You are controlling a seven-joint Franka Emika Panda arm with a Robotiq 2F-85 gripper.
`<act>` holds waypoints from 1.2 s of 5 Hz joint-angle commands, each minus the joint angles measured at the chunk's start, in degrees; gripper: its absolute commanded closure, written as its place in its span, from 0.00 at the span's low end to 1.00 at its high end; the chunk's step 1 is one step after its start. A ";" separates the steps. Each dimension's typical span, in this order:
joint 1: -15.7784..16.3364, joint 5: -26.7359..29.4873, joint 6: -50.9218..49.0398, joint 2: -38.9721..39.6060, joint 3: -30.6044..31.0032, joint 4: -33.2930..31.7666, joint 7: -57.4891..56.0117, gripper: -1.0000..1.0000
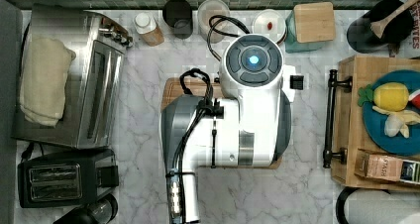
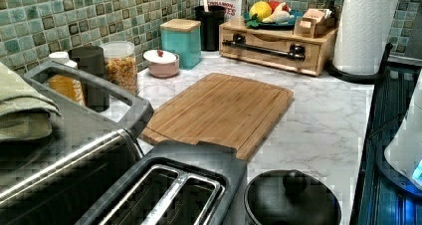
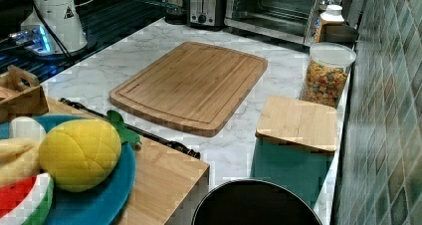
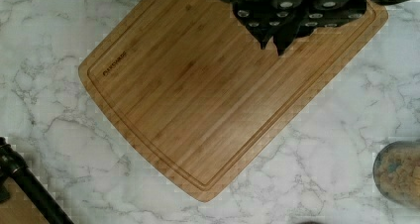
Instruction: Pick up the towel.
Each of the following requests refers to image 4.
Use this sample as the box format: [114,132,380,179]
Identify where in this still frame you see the black tripod leg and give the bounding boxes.
[0,137,74,224]

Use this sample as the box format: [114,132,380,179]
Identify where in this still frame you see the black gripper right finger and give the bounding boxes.
[272,0,410,56]

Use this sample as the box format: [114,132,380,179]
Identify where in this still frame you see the glass jar with brown contents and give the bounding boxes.
[372,141,420,209]

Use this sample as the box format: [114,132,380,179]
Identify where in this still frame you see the bamboo cutting board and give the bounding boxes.
[79,0,388,202]

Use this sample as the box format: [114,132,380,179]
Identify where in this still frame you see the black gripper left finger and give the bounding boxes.
[221,0,299,50]

